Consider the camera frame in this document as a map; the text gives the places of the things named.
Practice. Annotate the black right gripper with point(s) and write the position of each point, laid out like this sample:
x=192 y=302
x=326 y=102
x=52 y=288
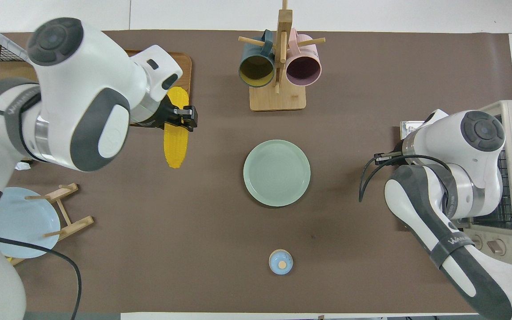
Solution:
x=382 y=158

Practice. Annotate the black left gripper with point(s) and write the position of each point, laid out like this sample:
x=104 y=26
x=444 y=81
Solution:
x=160 y=113

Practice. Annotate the yellow corn cob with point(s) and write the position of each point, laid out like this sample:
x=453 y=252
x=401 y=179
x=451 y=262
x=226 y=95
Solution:
x=176 y=142

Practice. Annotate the light green plate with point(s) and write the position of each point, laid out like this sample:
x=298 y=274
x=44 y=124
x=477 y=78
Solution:
x=277 y=173

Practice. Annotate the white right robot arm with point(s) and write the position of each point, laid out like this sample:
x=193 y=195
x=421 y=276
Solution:
x=438 y=133

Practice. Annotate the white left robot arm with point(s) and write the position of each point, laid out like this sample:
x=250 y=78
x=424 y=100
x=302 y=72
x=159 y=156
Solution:
x=74 y=66

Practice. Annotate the brown wooden tray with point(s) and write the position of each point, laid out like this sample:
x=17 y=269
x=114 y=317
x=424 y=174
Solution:
x=182 y=75

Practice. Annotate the brown table mat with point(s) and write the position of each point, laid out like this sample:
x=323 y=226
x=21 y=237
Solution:
x=349 y=89

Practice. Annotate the dark blue mug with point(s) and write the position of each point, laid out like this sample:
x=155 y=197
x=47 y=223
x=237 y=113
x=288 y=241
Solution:
x=256 y=71

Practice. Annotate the wooden mug tree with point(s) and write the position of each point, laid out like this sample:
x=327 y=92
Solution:
x=278 y=98

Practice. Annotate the pink mug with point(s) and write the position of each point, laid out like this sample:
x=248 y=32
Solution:
x=303 y=71

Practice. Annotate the small blue bowl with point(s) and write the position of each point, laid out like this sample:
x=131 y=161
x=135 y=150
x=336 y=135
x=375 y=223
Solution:
x=280 y=262

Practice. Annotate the wooden plate rack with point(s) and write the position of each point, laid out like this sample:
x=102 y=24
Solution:
x=76 y=224

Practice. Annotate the light blue plate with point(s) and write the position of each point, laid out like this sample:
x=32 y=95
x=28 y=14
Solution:
x=25 y=222

